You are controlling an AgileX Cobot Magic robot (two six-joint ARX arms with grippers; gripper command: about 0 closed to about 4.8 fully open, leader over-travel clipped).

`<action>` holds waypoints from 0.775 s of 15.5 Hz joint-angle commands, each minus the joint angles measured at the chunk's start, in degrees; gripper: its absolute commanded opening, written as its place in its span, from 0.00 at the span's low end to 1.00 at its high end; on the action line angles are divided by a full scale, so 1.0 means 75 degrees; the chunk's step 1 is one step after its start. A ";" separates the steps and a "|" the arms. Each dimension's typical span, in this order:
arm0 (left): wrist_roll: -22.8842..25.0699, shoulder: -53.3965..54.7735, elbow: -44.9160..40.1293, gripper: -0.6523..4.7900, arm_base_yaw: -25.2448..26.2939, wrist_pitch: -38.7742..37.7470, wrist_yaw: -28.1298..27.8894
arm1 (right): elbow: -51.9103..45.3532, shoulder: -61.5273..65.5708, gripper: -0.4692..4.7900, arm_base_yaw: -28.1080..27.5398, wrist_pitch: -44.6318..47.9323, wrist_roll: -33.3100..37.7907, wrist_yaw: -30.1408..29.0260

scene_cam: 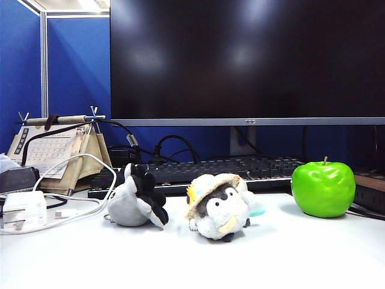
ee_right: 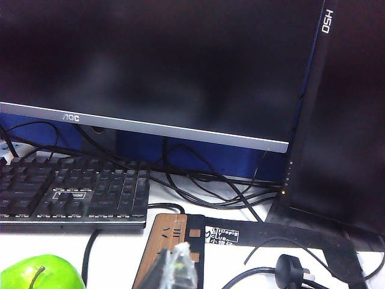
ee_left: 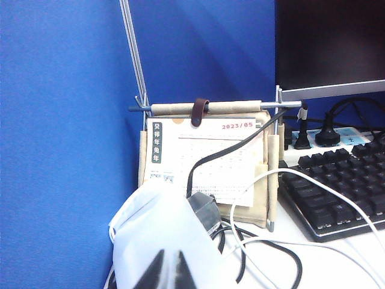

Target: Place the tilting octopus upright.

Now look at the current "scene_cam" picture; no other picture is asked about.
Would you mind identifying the black looped power cable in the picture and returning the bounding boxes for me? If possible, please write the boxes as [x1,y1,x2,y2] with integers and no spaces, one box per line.
[155,134,200,166]

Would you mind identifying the desk calendar with canvas stand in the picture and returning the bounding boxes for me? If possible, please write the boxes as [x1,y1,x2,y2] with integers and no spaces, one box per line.
[6,105,112,196]

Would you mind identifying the aluminium partition frame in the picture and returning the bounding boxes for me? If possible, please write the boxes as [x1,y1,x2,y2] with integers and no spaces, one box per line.
[16,0,111,119]

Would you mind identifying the white power adapter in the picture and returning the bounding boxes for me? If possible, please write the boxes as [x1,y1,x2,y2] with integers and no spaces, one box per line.
[2,191,48,231]

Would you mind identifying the black keyboard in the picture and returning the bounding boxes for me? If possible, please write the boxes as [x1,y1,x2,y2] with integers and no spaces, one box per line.
[87,155,306,199]

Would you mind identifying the green apple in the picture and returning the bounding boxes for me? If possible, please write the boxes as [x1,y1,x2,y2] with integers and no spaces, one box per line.
[291,156,357,218]

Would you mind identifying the black computer monitor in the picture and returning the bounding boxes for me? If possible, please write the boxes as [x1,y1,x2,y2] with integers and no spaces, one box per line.
[109,0,385,127]

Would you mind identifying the silver monitor stand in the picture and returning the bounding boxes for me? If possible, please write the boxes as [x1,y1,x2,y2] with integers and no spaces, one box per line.
[230,125,258,157]

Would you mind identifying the dark grey power brick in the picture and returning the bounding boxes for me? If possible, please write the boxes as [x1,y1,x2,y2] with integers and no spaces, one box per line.
[0,166,41,194]

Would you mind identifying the grey and black octopus plush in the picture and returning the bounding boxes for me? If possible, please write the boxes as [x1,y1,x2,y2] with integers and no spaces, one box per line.
[103,162,170,227]

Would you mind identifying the white fabric bag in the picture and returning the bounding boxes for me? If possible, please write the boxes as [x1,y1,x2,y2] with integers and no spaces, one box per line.
[0,152,20,175]

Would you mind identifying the black coiled desk cable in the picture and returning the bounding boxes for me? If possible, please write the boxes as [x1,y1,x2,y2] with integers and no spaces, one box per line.
[44,194,67,210]

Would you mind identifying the white charging cable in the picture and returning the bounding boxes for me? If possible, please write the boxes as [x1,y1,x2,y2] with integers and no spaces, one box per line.
[0,153,117,236]

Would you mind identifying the black monitor cable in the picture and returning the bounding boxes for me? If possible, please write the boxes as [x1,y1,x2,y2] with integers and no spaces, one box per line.
[233,126,273,158]
[301,125,308,162]

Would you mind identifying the penguin plush with straw hat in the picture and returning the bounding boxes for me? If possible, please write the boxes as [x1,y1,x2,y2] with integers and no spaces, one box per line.
[183,173,267,241]

